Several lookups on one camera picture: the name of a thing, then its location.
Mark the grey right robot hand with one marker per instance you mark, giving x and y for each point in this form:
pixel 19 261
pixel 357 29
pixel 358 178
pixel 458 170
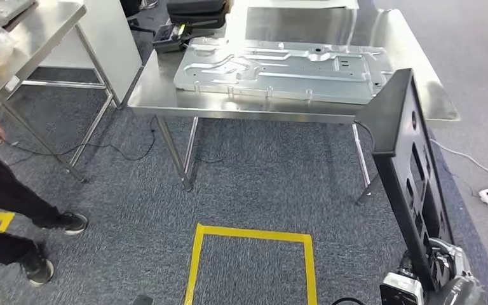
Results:
pixel 458 292

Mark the black plastic plate part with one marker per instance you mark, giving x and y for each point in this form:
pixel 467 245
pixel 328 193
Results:
pixel 385 109

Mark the stainless steel workbench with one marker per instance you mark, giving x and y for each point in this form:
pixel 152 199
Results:
pixel 155 94

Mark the black robot body part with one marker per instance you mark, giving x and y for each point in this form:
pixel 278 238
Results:
pixel 143 300

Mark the person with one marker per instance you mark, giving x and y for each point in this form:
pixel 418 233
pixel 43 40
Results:
pixel 8 185

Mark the stainless steel side table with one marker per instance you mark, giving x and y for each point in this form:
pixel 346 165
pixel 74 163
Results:
pixel 46 29

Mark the grey metal tray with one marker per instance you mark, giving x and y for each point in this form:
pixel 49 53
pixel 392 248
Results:
pixel 0 10

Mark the white cabinet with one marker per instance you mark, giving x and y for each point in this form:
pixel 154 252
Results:
pixel 109 33

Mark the black controller with antenna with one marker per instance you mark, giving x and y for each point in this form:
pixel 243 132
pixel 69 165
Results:
pixel 166 40

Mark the yellow floor tape square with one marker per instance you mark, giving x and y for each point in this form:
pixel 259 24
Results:
pixel 252 233

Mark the black zip case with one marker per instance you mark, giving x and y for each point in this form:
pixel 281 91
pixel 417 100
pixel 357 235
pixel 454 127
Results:
pixel 197 8

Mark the stamped sheet metal panel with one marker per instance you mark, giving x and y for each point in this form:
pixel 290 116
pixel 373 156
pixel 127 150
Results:
pixel 277 80

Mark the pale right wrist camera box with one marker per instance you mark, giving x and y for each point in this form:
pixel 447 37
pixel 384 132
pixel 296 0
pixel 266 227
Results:
pixel 399 292

